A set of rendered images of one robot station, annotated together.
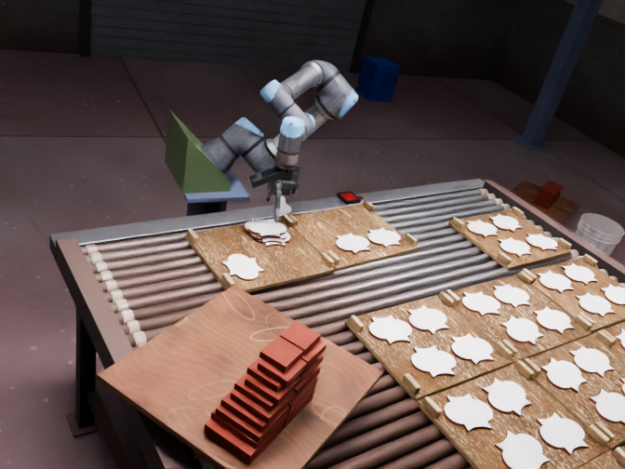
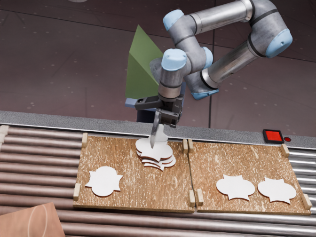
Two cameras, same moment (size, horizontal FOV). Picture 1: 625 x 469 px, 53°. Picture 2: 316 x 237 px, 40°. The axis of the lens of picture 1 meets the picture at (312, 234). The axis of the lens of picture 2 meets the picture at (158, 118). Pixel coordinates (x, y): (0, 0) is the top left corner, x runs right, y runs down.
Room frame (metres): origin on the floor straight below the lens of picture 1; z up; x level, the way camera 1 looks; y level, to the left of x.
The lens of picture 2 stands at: (0.90, -0.50, 2.06)
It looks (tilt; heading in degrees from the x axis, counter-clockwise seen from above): 38 degrees down; 33
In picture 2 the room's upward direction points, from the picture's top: 9 degrees clockwise
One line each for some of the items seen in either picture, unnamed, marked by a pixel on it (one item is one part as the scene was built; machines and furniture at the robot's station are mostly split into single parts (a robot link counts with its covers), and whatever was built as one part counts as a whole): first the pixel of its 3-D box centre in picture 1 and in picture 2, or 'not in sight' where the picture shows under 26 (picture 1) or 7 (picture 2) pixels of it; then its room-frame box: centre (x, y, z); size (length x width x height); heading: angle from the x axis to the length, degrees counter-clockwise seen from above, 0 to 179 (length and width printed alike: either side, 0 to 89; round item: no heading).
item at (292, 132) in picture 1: (291, 135); (173, 67); (1.94, 0.14, 1.34); 0.09 x 0.08 x 0.11; 168
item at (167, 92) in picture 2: (286, 156); (169, 87); (1.93, 0.15, 1.26); 0.08 x 0.08 x 0.05
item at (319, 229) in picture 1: (351, 234); (244, 176); (2.10, -0.14, 0.93); 0.41 x 0.35 x 0.02; 132
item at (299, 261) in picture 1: (259, 253); (134, 171); (1.82, 0.16, 0.93); 0.41 x 0.35 x 0.02; 131
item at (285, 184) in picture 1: (285, 178); (168, 107); (1.94, 0.14, 1.18); 0.09 x 0.08 x 0.12; 112
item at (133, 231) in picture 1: (314, 210); (231, 141); (2.29, 0.01, 0.89); 2.08 x 0.09 x 0.06; 130
